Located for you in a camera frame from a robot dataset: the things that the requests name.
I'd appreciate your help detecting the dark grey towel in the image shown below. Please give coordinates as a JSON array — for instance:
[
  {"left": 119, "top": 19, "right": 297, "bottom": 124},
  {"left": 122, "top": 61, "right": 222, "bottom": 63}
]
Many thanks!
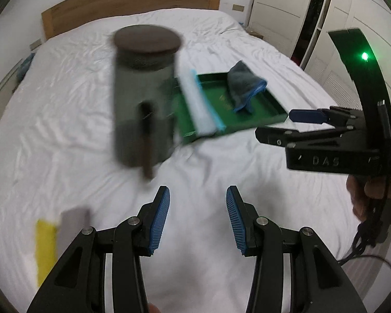
[{"left": 227, "top": 61, "right": 268, "bottom": 114}]

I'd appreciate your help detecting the yellow grey towel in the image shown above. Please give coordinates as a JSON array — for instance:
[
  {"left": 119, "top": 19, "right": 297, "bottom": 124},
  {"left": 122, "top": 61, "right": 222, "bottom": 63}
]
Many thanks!
[{"left": 34, "top": 206, "right": 92, "bottom": 288}]

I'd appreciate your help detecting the person's right hand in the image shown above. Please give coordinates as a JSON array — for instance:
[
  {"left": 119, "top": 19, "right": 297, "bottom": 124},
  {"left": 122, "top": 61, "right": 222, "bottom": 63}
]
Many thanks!
[{"left": 346, "top": 175, "right": 391, "bottom": 221}]

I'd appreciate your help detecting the green tray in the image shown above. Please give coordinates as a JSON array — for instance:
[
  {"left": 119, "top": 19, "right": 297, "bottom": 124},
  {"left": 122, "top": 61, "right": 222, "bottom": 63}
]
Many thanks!
[{"left": 173, "top": 73, "right": 288, "bottom": 144}]

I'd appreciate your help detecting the clear zip bag blue strip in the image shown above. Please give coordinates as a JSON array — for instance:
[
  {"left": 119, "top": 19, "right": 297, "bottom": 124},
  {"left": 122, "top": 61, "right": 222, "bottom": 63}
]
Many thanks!
[{"left": 179, "top": 68, "right": 226, "bottom": 136}]

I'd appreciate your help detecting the white wardrobe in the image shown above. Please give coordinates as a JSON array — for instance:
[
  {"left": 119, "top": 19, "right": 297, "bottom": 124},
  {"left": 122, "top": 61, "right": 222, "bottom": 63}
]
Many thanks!
[{"left": 248, "top": 0, "right": 391, "bottom": 107}]

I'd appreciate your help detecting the white bed sheet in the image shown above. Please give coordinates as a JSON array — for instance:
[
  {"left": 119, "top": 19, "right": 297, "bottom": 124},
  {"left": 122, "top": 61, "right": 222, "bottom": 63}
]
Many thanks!
[{"left": 0, "top": 7, "right": 362, "bottom": 313}]

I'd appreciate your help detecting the dark glass jar with lid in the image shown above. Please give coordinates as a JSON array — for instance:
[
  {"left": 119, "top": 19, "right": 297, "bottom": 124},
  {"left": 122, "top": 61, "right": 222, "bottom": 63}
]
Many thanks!
[{"left": 113, "top": 25, "right": 181, "bottom": 179}]

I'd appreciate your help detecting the wooden headboard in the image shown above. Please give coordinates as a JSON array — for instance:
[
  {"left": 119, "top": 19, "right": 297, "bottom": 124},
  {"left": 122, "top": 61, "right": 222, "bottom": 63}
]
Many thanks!
[{"left": 41, "top": 0, "right": 220, "bottom": 40}]

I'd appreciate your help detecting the left bedside table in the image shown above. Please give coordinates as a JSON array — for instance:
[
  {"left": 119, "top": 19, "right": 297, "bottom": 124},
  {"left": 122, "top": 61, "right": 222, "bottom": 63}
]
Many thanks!
[{"left": 0, "top": 56, "right": 29, "bottom": 128}]

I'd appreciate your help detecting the blue cloth on nightstand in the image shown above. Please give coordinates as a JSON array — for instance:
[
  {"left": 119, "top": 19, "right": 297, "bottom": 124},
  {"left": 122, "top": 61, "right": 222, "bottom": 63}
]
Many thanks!
[{"left": 17, "top": 52, "right": 35, "bottom": 83}]

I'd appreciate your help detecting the black cable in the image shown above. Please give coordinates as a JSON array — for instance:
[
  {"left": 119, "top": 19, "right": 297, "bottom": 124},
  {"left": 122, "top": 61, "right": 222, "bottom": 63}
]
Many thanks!
[{"left": 337, "top": 175, "right": 391, "bottom": 272}]

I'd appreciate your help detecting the wall socket plate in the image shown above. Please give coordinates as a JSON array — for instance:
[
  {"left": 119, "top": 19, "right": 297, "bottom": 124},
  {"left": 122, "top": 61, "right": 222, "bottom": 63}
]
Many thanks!
[{"left": 232, "top": 4, "right": 244, "bottom": 12}]

